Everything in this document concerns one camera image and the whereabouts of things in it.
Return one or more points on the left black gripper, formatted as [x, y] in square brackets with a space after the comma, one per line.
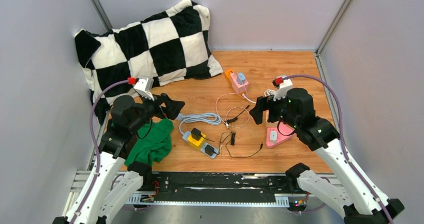
[172, 107]

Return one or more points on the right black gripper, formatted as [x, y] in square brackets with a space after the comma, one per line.
[263, 103]

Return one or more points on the pink cube socket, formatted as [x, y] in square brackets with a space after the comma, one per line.
[239, 88]

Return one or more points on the grey blue small charger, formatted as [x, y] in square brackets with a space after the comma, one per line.
[241, 79]

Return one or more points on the black tp-link power adapter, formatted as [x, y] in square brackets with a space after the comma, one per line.
[196, 132]

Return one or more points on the black adapter with thin cable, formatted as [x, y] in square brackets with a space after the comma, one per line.
[232, 133]

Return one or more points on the yellow cube socket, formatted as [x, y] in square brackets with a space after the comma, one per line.
[196, 144]

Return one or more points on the beige cube socket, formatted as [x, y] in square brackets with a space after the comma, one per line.
[267, 123]

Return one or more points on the pink usb charger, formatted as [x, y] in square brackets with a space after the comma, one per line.
[235, 77]

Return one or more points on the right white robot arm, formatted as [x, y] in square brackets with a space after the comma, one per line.
[360, 201]

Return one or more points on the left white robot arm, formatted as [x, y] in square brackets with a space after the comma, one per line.
[98, 202]

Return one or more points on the light blue power strip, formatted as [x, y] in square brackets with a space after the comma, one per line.
[207, 149]

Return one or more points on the white cube charger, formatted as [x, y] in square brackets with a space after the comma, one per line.
[273, 136]

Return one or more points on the pink power strip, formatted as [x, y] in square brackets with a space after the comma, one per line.
[284, 133]

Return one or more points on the green cloth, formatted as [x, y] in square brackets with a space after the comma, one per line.
[150, 143]

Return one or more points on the orange power strip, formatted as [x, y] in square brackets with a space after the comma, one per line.
[229, 75]

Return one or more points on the black white checkered pillow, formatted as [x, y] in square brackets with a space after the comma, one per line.
[167, 47]

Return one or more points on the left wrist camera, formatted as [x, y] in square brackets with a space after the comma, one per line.
[143, 87]

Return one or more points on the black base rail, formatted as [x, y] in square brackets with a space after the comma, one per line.
[220, 190]

